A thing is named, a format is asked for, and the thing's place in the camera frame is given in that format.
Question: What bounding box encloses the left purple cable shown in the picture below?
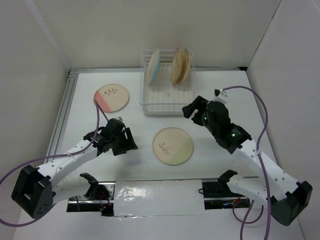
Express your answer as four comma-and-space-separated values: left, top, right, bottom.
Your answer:
0, 99, 109, 227

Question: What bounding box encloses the blue and cream plate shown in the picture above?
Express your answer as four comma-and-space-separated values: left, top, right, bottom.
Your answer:
147, 48, 161, 84

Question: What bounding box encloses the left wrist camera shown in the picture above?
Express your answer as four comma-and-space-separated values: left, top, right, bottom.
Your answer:
116, 116, 124, 123

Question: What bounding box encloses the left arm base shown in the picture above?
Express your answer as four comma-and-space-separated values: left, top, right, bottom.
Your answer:
66, 173, 115, 217

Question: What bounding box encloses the white drip tray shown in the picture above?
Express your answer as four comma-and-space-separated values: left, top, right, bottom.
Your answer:
139, 63, 198, 116

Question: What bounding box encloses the pink and cream plate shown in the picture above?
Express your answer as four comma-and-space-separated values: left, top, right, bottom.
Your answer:
93, 84, 130, 113

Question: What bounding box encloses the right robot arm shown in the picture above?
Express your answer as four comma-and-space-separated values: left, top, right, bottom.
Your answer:
182, 96, 313, 226

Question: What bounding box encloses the green and cream plate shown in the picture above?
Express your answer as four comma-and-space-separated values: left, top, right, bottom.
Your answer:
152, 127, 194, 166

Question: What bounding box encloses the white wire dish rack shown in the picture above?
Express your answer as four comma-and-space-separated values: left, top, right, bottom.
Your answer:
139, 48, 198, 115

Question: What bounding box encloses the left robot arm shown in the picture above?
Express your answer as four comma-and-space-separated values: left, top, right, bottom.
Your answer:
11, 118, 138, 220

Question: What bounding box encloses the aluminium frame rail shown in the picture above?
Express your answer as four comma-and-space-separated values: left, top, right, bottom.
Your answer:
46, 67, 250, 155

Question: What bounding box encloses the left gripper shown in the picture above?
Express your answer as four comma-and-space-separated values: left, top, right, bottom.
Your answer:
110, 126, 138, 156

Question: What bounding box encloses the white taped cover panel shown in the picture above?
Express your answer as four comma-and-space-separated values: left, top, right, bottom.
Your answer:
113, 179, 205, 217

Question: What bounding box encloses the floral cream plate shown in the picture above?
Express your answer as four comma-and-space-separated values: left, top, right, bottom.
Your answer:
171, 48, 183, 84
179, 48, 191, 84

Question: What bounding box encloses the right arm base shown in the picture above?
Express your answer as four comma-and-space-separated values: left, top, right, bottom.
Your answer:
198, 170, 251, 210

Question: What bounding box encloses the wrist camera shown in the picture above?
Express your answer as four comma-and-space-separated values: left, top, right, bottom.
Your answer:
213, 88, 228, 104
116, 116, 124, 123

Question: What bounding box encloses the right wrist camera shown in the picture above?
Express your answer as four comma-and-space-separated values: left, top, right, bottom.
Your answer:
213, 88, 228, 104

